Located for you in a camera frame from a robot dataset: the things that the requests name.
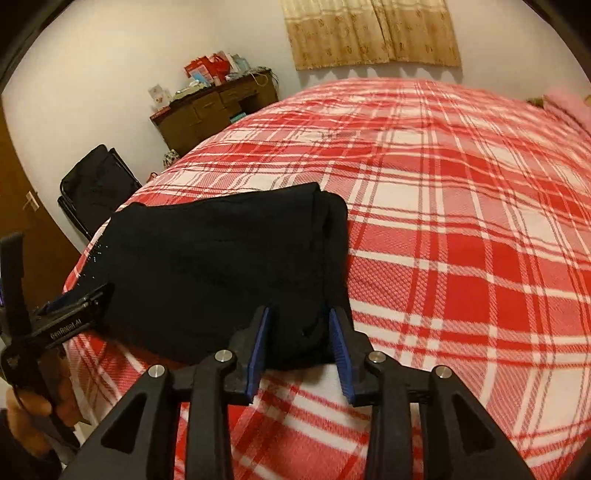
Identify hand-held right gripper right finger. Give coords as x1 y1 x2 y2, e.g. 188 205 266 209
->
328 305 537 480

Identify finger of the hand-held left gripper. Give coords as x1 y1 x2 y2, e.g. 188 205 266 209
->
37 300 112 326
34 282 116 309

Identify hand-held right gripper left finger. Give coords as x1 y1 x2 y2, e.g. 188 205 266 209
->
60 305 273 480

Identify black pants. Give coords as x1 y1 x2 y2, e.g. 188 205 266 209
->
99 181 352 373

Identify person's left hand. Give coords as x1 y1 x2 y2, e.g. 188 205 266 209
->
6 353 88 428

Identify brown wooden door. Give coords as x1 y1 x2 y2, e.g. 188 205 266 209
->
0 99 85 302

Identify black folding chair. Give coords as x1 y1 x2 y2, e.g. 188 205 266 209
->
58 144 143 241

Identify red plaid blanket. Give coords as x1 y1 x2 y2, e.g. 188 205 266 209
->
62 76 591 480

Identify brown wooden desk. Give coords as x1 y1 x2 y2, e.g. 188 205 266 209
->
149 74 280 158

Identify red gift bag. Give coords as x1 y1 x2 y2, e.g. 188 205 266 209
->
207 52 232 83
185 56 218 88

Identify beige patterned curtain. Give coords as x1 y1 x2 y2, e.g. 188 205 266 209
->
281 0 463 71

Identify pink pillow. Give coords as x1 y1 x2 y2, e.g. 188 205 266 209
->
542 84 591 137

